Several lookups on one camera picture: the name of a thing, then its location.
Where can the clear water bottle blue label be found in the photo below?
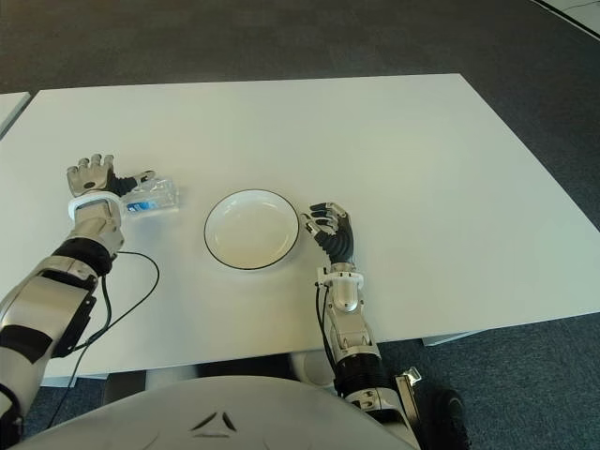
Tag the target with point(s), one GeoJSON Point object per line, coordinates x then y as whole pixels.
{"type": "Point", "coordinates": [159, 199]}

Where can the black wheel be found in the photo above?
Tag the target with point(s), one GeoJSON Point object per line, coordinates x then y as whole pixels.
{"type": "Point", "coordinates": [445, 417]}

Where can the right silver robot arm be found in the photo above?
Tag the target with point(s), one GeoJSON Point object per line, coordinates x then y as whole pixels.
{"type": "Point", "coordinates": [356, 347]}

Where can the white table foot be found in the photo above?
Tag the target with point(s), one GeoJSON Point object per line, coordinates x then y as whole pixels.
{"type": "Point", "coordinates": [454, 338]}

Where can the white plate black rim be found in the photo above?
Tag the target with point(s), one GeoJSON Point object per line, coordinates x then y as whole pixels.
{"type": "Point", "coordinates": [250, 229]}

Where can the grey robot torso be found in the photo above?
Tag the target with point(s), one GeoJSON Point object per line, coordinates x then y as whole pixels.
{"type": "Point", "coordinates": [211, 412]}

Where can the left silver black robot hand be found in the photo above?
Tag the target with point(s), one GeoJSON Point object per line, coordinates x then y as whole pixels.
{"type": "Point", "coordinates": [89, 177]}

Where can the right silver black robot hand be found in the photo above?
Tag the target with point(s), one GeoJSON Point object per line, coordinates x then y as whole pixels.
{"type": "Point", "coordinates": [338, 236]}

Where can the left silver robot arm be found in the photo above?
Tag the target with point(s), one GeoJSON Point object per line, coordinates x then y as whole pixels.
{"type": "Point", "coordinates": [47, 295]}

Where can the metal bracket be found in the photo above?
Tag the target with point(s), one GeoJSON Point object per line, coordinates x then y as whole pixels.
{"type": "Point", "coordinates": [407, 403]}

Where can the neighbouring white table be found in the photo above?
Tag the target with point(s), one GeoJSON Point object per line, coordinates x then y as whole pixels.
{"type": "Point", "coordinates": [9, 110]}

